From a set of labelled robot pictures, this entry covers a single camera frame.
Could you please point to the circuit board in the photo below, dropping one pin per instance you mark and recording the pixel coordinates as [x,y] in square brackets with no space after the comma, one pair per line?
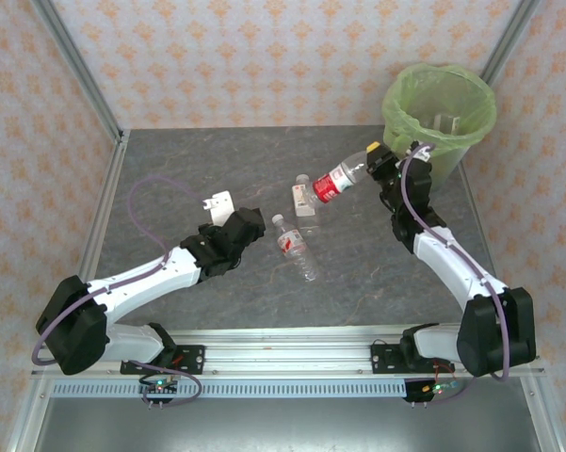
[159,388]
[440,388]

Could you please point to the left black mount plate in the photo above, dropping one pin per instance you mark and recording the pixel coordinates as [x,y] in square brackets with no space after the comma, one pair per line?
[190,358]

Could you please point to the green-lined trash bin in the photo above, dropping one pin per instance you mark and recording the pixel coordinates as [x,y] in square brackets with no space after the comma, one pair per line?
[438,89]

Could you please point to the flat bottle with white label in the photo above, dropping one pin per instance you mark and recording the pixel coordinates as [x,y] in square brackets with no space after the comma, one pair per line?
[301,200]

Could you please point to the right circuit board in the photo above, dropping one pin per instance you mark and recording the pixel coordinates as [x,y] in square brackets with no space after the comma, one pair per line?
[440,388]

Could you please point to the ribbed white-capped clear bottle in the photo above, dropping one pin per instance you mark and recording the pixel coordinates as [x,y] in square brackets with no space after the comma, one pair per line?
[292,245]

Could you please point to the red-capped bottle with red label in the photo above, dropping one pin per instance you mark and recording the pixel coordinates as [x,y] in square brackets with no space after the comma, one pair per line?
[332,186]

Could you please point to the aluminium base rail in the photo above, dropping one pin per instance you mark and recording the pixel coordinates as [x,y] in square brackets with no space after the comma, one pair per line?
[287,353]

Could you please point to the left circuit board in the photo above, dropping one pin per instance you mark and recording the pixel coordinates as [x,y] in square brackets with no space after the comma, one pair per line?
[159,388]

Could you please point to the aluminium frame post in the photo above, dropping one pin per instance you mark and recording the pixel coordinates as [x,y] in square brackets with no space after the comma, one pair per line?
[508,42]
[75,61]

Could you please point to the aluminium table side rail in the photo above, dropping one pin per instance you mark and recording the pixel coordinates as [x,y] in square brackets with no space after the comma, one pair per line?
[480,221]
[106,198]

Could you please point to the clear plastic bottle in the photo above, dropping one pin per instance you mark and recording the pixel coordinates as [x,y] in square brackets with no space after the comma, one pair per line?
[445,123]

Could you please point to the black mount plate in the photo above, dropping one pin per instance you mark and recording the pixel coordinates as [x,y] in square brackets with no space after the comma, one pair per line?
[190,358]
[383,360]

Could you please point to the grey metal sheet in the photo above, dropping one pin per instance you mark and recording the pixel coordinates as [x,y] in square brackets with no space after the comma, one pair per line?
[287,424]

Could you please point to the right black mount plate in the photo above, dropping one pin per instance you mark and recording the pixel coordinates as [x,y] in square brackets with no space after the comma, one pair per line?
[383,360]

